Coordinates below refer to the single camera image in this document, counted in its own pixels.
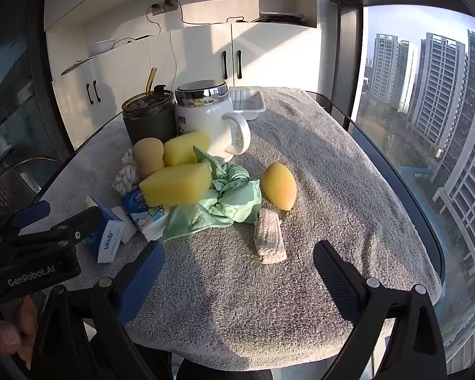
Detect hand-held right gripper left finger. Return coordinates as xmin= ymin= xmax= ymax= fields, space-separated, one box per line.
xmin=34 ymin=241 xmax=167 ymax=380

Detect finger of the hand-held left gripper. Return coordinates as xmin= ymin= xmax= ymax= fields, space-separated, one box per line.
xmin=6 ymin=200 xmax=51 ymax=235
xmin=18 ymin=206 xmax=104 ymax=251

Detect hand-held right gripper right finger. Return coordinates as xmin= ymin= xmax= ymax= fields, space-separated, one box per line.
xmin=313 ymin=239 xmax=448 ymax=380

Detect blue and white tissue pack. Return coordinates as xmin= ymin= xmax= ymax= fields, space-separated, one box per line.
xmin=121 ymin=188 xmax=171 ymax=241
xmin=84 ymin=196 xmax=126 ymax=264

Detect beige knitted cloth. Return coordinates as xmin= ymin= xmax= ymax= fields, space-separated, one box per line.
xmin=253 ymin=208 xmax=288 ymax=264

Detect yellow rectangular sponge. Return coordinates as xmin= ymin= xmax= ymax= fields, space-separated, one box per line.
xmin=163 ymin=130 xmax=211 ymax=168
xmin=138 ymin=161 xmax=213 ymax=207

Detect yellow teardrop makeup sponge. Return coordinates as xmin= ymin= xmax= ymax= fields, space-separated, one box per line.
xmin=262 ymin=162 xmax=297 ymax=211

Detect white plastic tray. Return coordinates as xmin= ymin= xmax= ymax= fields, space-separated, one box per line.
xmin=229 ymin=89 xmax=267 ymax=121

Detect pale pink soft pad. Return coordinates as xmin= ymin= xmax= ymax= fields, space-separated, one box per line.
xmin=111 ymin=206 xmax=139 ymax=244

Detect person's left hand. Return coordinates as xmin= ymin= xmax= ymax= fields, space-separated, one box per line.
xmin=0 ymin=296 xmax=39 ymax=371

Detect metal wicker chair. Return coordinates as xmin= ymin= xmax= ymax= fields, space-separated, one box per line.
xmin=0 ymin=157 xmax=64 ymax=222

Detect tan makeup sponge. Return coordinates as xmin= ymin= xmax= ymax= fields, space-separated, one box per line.
xmin=132 ymin=137 xmax=165 ymax=181

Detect grey towel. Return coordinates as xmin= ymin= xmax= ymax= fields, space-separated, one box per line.
xmin=14 ymin=87 xmax=444 ymax=371

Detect green cloth scrunchie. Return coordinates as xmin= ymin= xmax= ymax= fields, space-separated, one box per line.
xmin=158 ymin=146 xmax=262 ymax=242

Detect dark green glass cup with straw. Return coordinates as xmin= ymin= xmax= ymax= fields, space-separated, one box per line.
xmin=121 ymin=67 xmax=177 ymax=147

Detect white mug with metal lid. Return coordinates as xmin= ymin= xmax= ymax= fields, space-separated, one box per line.
xmin=174 ymin=80 xmax=251 ymax=163

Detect white lower cabinet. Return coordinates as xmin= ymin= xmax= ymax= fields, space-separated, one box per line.
xmin=45 ymin=22 xmax=321 ymax=151

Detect apartment buildings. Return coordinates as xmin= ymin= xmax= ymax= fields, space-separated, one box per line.
xmin=364 ymin=28 xmax=475 ymax=278

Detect white braided rope scrunchie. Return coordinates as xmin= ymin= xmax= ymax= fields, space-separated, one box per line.
xmin=112 ymin=152 xmax=141 ymax=196

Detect white cable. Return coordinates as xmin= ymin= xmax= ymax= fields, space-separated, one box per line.
xmin=168 ymin=28 xmax=180 ymax=88

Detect black window frame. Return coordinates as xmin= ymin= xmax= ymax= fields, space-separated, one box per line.
xmin=329 ymin=0 xmax=365 ymax=127

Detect black cable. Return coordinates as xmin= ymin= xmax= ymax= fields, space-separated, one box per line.
xmin=178 ymin=0 xmax=246 ymax=26

